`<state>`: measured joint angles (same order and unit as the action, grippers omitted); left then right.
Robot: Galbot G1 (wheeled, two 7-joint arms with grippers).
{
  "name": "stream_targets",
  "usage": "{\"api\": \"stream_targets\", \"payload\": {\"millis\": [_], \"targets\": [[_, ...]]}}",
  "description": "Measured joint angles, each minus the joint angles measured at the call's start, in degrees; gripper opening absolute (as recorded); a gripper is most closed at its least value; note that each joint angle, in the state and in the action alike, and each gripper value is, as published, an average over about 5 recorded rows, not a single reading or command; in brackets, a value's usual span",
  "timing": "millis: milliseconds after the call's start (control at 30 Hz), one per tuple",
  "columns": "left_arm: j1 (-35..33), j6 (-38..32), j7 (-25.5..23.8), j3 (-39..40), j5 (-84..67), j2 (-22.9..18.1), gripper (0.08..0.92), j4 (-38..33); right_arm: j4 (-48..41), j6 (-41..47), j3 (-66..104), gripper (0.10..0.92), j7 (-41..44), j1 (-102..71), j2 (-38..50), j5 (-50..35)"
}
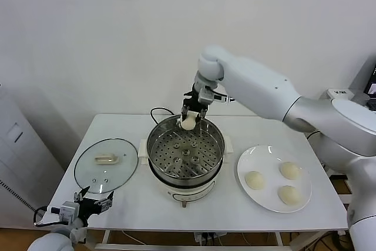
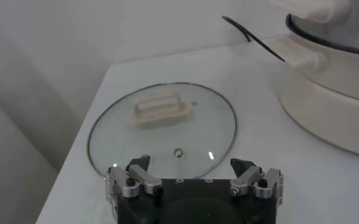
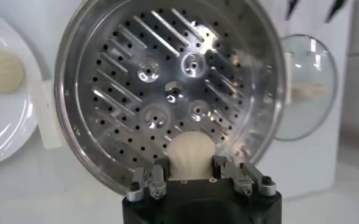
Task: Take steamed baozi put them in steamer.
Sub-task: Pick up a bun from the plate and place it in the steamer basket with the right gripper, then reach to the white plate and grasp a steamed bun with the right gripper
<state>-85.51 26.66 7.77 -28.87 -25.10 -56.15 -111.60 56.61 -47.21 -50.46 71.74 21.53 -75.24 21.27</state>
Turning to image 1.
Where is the large white round plate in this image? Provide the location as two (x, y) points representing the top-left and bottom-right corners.
(237, 145), (313, 213)

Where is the stainless steel steamer basket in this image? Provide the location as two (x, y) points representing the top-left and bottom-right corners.
(146, 114), (226, 182)

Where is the white power strip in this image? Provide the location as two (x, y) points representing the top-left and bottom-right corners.
(193, 232), (227, 246)

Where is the white side table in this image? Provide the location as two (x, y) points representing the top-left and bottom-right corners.
(318, 88), (376, 222)

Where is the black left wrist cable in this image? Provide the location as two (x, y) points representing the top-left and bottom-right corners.
(32, 206), (56, 228)

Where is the white steamed baozi bun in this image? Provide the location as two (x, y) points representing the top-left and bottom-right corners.
(244, 170), (266, 190)
(179, 111), (198, 131)
(278, 162), (303, 180)
(277, 185), (302, 206)

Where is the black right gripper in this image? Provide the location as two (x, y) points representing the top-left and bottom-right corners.
(181, 84), (210, 123)

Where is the light grey cabinet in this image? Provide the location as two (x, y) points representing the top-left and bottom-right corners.
(0, 85), (65, 230)

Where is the glass lid with cream handle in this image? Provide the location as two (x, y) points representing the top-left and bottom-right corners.
(73, 138), (139, 195)

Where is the white table frame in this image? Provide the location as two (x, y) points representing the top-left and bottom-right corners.
(95, 229), (347, 251)

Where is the black cooker power cord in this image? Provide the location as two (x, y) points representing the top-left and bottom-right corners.
(150, 108), (177, 125)

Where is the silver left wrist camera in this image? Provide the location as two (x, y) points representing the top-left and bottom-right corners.
(50, 200), (79, 222)

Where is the laptop with dark screen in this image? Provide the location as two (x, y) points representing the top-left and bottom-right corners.
(363, 62), (376, 95)

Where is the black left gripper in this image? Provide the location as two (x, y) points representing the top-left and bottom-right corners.
(73, 185), (115, 220)

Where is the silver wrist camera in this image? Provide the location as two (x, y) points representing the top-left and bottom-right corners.
(50, 200), (79, 222)
(197, 85), (236, 105)

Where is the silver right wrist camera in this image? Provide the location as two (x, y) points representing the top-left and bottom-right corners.
(197, 85), (236, 105)

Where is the cream white electric cooker base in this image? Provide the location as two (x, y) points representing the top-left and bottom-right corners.
(137, 136), (235, 208)

